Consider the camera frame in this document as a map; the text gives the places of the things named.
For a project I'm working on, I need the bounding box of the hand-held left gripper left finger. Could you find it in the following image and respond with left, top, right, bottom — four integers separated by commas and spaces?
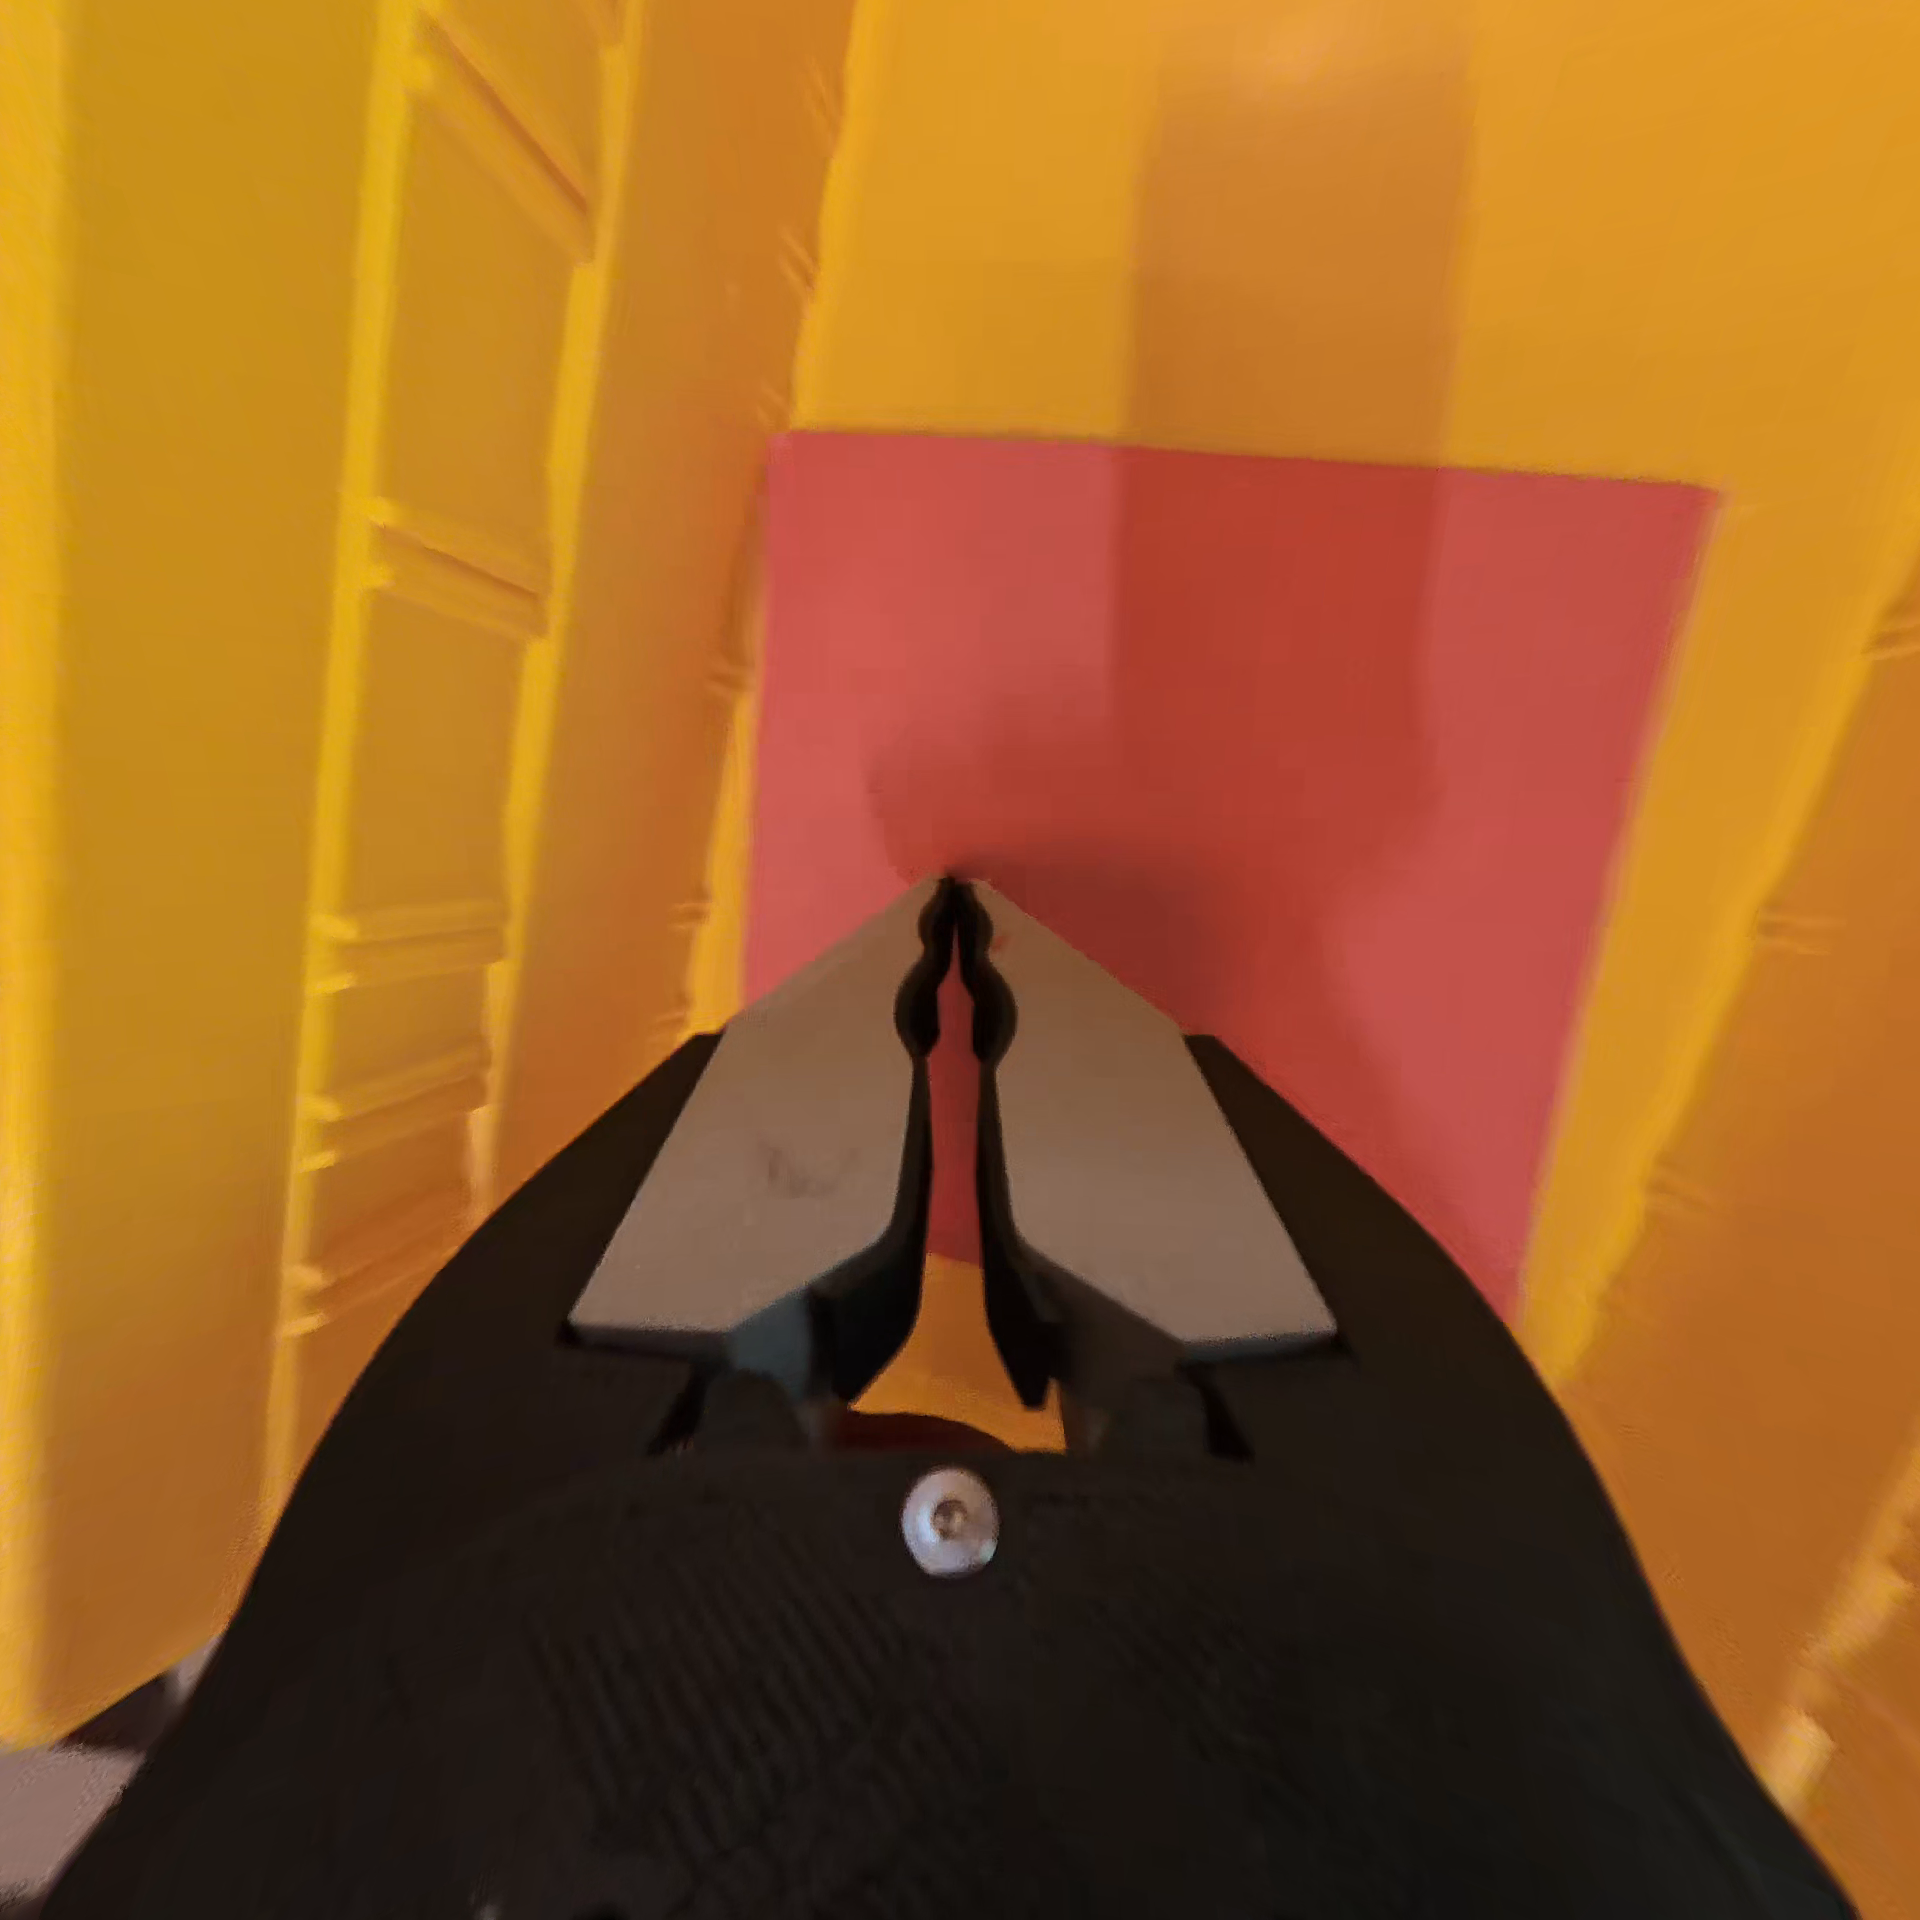
567, 874, 950, 1412

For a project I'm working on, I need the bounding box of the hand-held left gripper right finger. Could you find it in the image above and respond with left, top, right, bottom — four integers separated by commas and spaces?
956, 874, 1339, 1412

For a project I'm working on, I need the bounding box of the square origami paper sheet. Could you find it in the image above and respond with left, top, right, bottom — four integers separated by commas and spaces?
741, 432, 1721, 1325

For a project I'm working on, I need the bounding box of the yellow plastic bin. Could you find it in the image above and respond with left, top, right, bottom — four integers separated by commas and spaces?
0, 0, 1920, 1920

